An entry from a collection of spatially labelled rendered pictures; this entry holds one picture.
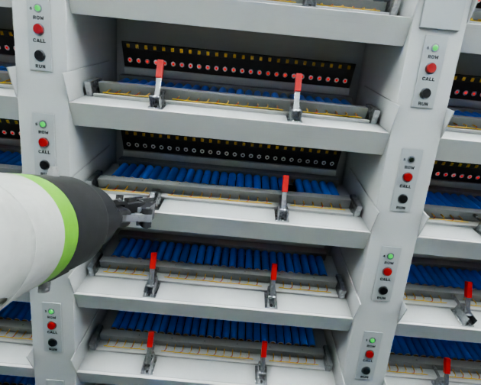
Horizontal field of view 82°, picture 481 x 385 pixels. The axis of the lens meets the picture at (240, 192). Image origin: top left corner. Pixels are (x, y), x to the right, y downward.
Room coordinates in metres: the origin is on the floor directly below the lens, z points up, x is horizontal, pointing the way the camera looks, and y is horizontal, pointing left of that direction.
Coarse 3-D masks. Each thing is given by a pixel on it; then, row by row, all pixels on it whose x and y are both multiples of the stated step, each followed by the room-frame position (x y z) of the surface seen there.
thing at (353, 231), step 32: (96, 160) 0.62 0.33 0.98; (192, 160) 0.70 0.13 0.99; (224, 160) 0.70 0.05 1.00; (352, 192) 0.65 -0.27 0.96; (160, 224) 0.54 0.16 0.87; (192, 224) 0.54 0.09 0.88; (224, 224) 0.54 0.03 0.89; (256, 224) 0.53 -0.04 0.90; (288, 224) 0.53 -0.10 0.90; (320, 224) 0.54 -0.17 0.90; (352, 224) 0.55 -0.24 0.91
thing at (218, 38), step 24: (0, 24) 0.73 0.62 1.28; (120, 24) 0.73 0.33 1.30; (144, 24) 0.73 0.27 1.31; (168, 24) 0.73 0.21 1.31; (120, 48) 0.73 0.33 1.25; (216, 48) 0.73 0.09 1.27; (240, 48) 0.73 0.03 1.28; (264, 48) 0.73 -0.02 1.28; (288, 48) 0.73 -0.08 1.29; (312, 48) 0.73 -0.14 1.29; (336, 48) 0.73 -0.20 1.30; (360, 48) 0.73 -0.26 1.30; (120, 72) 0.73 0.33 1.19; (360, 72) 0.73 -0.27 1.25; (456, 72) 0.74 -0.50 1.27; (480, 72) 0.74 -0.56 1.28; (120, 144) 0.73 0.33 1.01
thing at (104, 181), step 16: (112, 176) 0.60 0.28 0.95; (144, 192) 0.58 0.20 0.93; (176, 192) 0.60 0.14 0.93; (192, 192) 0.59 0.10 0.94; (208, 192) 0.59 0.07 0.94; (224, 192) 0.59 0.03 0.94; (240, 192) 0.59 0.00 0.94; (256, 192) 0.59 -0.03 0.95; (272, 192) 0.60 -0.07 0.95; (288, 192) 0.60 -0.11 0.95; (304, 192) 0.61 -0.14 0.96; (320, 208) 0.59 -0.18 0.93
